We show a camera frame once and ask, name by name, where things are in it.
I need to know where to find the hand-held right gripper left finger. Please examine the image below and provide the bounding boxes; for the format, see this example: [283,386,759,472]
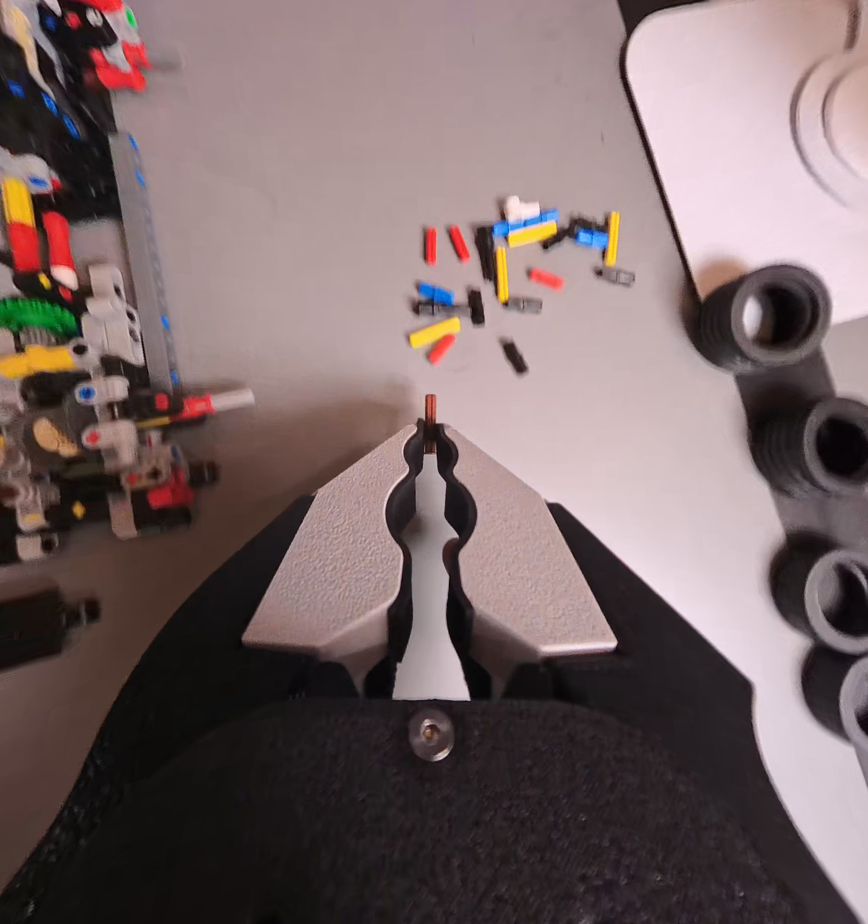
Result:
[241,422,426,697]

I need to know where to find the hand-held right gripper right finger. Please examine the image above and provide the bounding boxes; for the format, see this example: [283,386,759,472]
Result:
[436,424,619,699]

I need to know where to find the black curved lego panel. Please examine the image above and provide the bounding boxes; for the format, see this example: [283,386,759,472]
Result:
[0,588,103,680]

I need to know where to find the pile of small lego pins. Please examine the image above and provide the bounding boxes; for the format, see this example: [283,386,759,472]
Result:
[407,193,637,378]

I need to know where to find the lego car chassis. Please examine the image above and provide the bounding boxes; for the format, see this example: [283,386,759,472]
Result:
[0,0,256,573]

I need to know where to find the black lego tire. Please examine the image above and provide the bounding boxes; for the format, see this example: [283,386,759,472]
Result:
[696,263,833,374]
[801,644,868,749]
[750,396,868,501]
[770,536,868,655]

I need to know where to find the white book stand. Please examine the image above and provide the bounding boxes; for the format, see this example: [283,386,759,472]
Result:
[620,0,868,327]

